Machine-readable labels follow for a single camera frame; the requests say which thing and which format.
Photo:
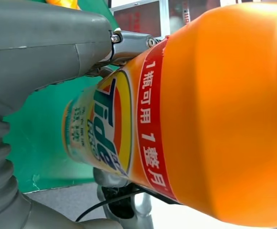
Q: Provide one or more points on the white framed red panel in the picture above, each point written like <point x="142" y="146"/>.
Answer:
<point x="138" y="17"/>

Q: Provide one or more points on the green table mat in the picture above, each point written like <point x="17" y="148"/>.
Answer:
<point x="40" y="136"/>

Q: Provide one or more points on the orange detergent bottle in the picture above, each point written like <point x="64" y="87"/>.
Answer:
<point x="212" y="110"/>
<point x="62" y="3"/>

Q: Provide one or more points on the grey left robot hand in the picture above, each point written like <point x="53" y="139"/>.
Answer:
<point x="33" y="47"/>

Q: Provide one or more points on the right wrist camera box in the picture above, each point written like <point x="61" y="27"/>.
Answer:
<point x="119" y="202"/>

